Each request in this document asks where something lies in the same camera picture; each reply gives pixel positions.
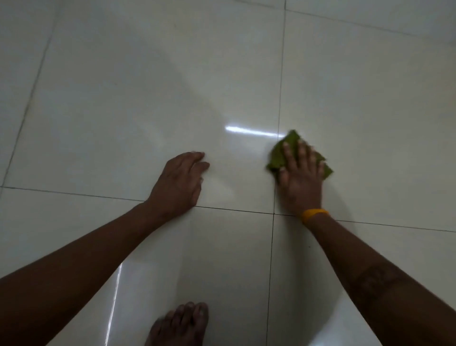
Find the person's right middle finger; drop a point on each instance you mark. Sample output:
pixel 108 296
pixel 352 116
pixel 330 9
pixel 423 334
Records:
pixel 302 154

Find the person's left thumb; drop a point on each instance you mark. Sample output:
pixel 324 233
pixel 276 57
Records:
pixel 196 194

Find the person's right forearm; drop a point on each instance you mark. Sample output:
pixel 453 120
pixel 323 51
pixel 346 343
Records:
pixel 374 281

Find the person's right hand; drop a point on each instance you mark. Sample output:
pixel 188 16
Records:
pixel 302 189

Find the person's left forearm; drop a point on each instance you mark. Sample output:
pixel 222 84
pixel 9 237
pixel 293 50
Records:
pixel 71 271

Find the person's right thumb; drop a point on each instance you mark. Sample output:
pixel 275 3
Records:
pixel 283 177

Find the yellow wristband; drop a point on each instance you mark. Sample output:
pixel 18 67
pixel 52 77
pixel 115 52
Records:
pixel 313 214

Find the person's bare foot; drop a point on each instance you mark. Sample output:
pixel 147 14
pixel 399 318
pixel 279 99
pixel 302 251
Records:
pixel 181 328

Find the person's left hand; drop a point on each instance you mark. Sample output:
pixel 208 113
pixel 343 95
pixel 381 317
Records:
pixel 177 187

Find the green cleaning cloth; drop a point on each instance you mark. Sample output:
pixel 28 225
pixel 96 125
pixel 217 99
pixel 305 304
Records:
pixel 281 158

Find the person's right little finger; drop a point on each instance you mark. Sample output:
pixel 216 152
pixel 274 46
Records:
pixel 321 170

